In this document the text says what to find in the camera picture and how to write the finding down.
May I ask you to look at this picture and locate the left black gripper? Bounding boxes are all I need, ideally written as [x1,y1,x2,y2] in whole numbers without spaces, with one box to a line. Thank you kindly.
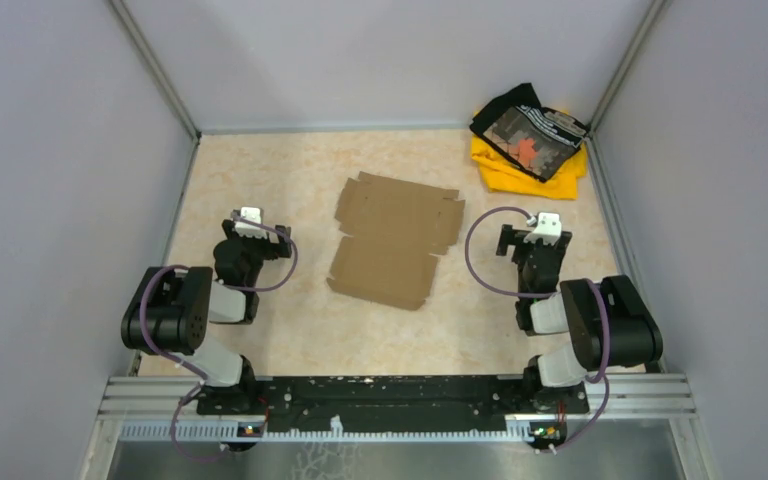
[222,220,290,289]

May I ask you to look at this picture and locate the brown cardboard box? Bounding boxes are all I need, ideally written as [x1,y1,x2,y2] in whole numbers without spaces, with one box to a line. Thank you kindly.
[327,171,465,311]

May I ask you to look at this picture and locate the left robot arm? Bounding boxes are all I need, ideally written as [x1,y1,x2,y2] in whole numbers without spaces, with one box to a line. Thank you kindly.
[120,211,297,415]

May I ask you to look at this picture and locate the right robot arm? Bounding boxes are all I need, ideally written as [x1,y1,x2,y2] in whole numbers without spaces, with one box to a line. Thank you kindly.
[496,224,663,412]

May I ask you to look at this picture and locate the yellow folded cloth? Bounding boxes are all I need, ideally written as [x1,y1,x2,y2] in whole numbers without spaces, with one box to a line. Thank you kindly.
[469,105,589,200]

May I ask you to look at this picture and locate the black printed folded shirt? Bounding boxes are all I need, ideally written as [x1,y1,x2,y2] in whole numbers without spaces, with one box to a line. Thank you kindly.
[469,83,590,183]

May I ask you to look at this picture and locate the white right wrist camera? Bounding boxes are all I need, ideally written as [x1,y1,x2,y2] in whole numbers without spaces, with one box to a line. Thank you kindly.
[525,212,563,245]

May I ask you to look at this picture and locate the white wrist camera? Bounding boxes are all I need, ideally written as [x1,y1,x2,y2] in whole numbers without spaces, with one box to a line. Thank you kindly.
[525,212,563,245]
[231,207,269,239]

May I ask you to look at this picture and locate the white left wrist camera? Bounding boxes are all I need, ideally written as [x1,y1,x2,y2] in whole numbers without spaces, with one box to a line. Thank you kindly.
[231,207,269,239]

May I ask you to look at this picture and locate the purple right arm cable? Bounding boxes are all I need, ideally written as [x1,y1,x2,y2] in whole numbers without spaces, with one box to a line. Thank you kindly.
[464,206,613,454]

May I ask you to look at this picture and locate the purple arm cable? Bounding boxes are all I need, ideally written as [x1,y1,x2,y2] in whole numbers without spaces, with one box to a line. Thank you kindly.
[464,206,613,454]
[139,217,299,463]

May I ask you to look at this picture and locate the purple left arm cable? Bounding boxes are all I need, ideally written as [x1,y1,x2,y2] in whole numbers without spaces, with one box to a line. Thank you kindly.
[139,217,299,463]

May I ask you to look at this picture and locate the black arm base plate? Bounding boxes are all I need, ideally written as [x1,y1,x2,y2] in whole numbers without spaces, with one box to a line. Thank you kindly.
[219,375,590,433]

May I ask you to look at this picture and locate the aluminium front rail frame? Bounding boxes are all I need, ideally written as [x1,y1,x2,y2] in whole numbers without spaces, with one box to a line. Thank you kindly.
[98,373,697,444]

